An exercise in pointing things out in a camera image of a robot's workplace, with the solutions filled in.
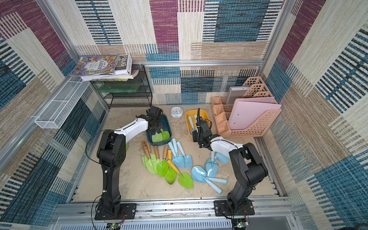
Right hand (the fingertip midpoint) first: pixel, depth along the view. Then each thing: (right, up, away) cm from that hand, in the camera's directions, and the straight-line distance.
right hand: (196, 131), depth 96 cm
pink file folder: (+30, +13, -8) cm, 34 cm away
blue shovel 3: (-5, -17, -5) cm, 19 cm away
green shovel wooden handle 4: (-20, -20, -8) cm, 30 cm away
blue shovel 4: (+1, +10, +15) cm, 18 cm away
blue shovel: (-12, -18, -6) cm, 22 cm away
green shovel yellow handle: (-21, -3, +7) cm, 22 cm away
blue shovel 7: (+7, -28, -15) cm, 33 cm away
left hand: (-26, +4, +7) cm, 27 cm away
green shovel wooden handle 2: (-28, -19, -8) cm, 35 cm away
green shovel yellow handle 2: (-7, -26, -12) cm, 30 cm away
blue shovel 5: (+8, -20, -10) cm, 24 cm away
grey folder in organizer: (+28, +27, +7) cm, 39 cm away
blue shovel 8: (+16, -17, -4) cm, 23 cm away
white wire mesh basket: (-71, +9, -26) cm, 76 cm away
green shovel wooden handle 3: (-25, -13, -2) cm, 29 cm away
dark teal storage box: (-20, +2, +10) cm, 23 cm away
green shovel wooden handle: (-26, -5, +5) cm, 27 cm away
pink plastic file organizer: (+20, +12, +10) cm, 25 cm away
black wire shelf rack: (-40, +25, 0) cm, 47 cm away
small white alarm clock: (-14, +13, +18) cm, 26 cm away
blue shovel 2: (-13, -10, -2) cm, 17 cm away
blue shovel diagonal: (-3, +6, +12) cm, 14 cm away
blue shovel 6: (0, -22, -13) cm, 25 cm away
